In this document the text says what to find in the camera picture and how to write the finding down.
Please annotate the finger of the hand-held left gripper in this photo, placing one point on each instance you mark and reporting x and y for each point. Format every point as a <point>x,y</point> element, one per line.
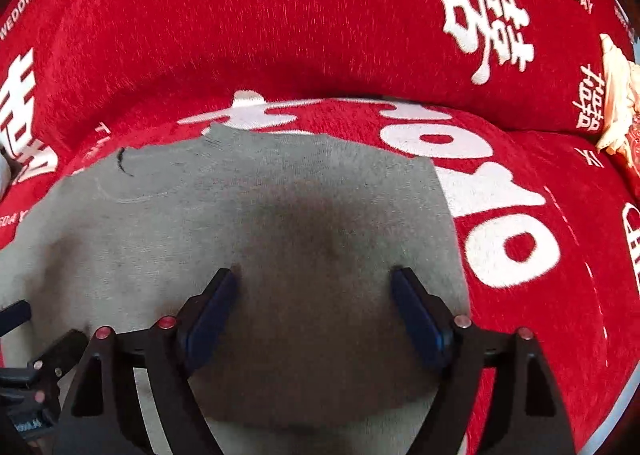
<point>57,355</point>
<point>12,317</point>

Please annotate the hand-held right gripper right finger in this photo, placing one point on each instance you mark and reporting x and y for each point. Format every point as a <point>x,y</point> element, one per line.
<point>417,320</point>

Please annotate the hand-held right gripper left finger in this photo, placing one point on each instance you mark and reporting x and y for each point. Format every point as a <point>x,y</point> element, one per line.
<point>212,320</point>

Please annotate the grey knit garment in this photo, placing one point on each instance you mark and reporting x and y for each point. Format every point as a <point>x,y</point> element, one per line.
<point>280,215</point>

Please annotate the cream crumpled cloth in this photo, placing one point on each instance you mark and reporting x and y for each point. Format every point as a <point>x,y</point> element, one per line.
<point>620,95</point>

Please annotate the red printed sofa cover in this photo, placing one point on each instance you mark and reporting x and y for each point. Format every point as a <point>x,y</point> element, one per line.
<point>300,25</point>

